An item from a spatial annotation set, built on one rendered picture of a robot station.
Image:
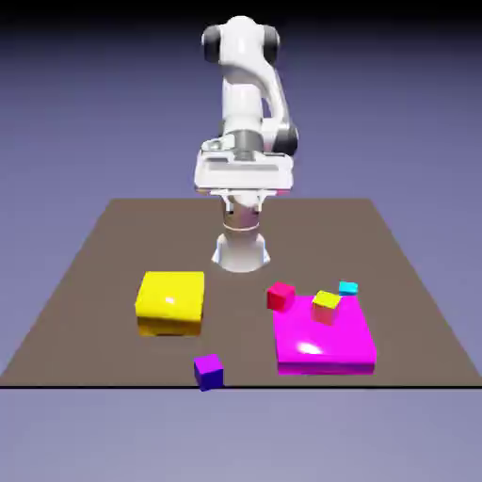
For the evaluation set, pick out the large yellow box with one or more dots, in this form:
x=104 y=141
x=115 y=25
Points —
x=170 y=301

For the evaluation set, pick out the small yellow cube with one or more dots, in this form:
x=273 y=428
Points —
x=326 y=308

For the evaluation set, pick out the small purple cube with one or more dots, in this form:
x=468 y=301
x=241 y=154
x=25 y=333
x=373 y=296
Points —
x=208 y=372

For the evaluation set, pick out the large magenta box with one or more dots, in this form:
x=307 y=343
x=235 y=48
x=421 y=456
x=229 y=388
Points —
x=324 y=339

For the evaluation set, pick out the small cyan cube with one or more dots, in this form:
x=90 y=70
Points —
x=348 y=288

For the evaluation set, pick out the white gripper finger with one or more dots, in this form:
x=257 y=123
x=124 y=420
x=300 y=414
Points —
x=228 y=201
x=258 y=201

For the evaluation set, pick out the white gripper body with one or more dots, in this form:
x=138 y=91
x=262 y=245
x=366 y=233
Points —
x=243 y=174

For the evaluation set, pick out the small red cube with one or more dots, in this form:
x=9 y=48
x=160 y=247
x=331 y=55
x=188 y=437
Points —
x=280 y=296

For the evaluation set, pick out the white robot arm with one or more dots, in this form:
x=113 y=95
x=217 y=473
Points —
x=241 y=75

